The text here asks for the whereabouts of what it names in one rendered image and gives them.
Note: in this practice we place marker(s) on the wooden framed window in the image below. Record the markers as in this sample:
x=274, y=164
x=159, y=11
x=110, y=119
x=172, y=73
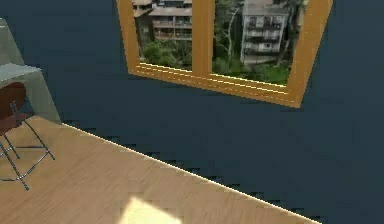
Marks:
x=202, y=40

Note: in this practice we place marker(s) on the grey green desk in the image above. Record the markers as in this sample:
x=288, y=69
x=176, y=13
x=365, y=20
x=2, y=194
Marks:
x=36, y=90

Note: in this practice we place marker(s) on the dark red metal chair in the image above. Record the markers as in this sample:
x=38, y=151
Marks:
x=11, y=100

